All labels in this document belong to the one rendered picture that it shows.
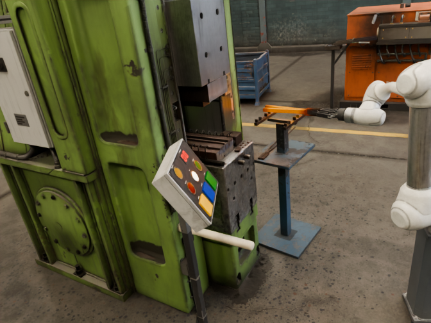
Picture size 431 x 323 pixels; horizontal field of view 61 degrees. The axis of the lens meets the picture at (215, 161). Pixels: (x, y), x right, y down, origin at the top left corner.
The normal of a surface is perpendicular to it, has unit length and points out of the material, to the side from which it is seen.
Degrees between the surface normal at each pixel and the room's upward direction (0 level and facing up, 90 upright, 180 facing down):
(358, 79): 90
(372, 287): 0
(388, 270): 0
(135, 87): 89
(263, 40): 90
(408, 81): 84
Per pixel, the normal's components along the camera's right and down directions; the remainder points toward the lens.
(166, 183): -0.09, 0.45
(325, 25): -0.47, 0.47
